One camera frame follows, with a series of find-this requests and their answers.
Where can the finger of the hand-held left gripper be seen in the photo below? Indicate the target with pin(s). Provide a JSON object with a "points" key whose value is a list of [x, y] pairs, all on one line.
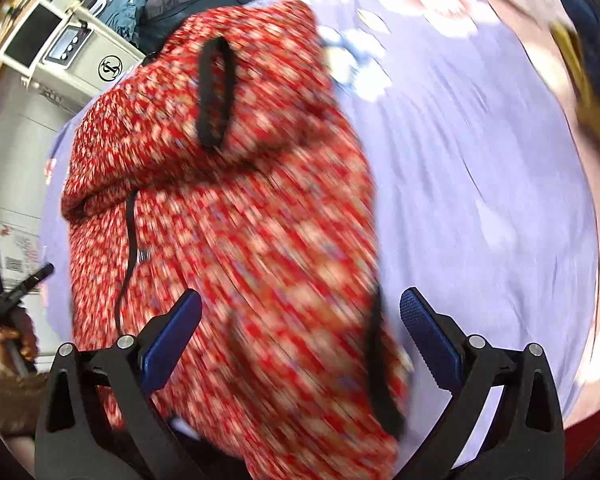
{"points": [[36, 279]]}

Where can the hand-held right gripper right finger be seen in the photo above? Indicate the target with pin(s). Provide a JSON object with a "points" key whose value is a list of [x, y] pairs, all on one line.
{"points": [[430, 340]]}

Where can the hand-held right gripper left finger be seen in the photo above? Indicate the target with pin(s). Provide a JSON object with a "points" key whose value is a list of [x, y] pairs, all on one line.
{"points": [[172, 342]]}

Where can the red floral padded jacket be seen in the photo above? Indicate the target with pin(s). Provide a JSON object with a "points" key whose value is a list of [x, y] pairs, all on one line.
{"points": [[240, 240]]}

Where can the person's left hand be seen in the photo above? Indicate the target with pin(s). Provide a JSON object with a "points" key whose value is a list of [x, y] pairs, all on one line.
{"points": [[25, 335]]}

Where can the cardboard box with label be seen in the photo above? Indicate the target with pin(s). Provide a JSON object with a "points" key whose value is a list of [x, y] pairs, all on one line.
{"points": [[22, 252]]}

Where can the purple floral bed sheet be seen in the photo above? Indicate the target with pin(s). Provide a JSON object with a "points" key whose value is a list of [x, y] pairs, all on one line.
{"points": [[470, 170]]}

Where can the white appliance with control panel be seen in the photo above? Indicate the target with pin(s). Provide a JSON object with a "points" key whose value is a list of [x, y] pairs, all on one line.
{"points": [[72, 52]]}

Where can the teal quilted blanket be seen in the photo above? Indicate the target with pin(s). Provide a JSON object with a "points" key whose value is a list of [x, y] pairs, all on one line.
{"points": [[130, 5]]}

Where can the navy and yellow cloth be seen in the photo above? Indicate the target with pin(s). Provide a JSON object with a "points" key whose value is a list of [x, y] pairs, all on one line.
{"points": [[587, 45]]}

